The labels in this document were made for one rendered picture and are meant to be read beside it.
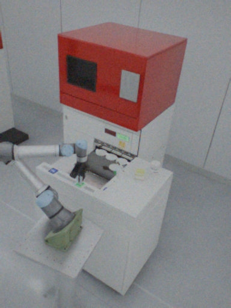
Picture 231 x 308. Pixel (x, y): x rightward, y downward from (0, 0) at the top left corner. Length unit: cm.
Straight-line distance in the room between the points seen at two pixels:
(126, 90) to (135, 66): 20
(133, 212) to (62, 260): 54
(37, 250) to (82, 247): 27
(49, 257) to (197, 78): 262
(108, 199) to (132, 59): 99
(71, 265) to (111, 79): 134
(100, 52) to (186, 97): 175
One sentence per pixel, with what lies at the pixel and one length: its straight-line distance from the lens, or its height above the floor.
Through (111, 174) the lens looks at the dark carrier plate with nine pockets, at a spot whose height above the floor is 90.
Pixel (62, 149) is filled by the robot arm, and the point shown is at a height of 137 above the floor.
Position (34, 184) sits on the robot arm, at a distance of 207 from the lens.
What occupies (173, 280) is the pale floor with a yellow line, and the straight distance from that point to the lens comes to 299.
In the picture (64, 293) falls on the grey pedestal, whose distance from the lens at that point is 251.
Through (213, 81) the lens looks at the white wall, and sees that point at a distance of 370.
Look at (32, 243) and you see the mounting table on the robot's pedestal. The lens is 209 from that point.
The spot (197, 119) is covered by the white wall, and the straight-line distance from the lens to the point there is 390.
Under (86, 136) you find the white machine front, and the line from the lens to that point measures 282.
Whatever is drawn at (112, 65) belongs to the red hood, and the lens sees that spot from 233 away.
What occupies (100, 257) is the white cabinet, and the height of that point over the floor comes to 37.
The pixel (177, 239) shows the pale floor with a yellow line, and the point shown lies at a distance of 329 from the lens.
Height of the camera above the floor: 241
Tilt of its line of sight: 34 degrees down
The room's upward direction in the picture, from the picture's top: 5 degrees clockwise
